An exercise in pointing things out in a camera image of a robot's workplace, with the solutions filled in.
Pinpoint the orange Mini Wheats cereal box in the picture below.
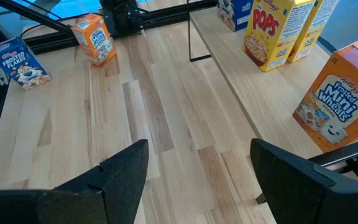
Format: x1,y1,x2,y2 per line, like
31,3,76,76
70,12,117,67
292,37,358,154

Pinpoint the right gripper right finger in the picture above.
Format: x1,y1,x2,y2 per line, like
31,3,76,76
249,138,358,224

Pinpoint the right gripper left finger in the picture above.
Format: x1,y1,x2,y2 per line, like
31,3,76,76
0,139,150,224

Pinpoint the yellow Pops cereal box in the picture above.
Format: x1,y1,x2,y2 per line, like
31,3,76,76
242,0,316,73
287,0,341,64

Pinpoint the blue Frosted Flakes cereal box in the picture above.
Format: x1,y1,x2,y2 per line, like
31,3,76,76
0,36,52,91
217,0,255,32

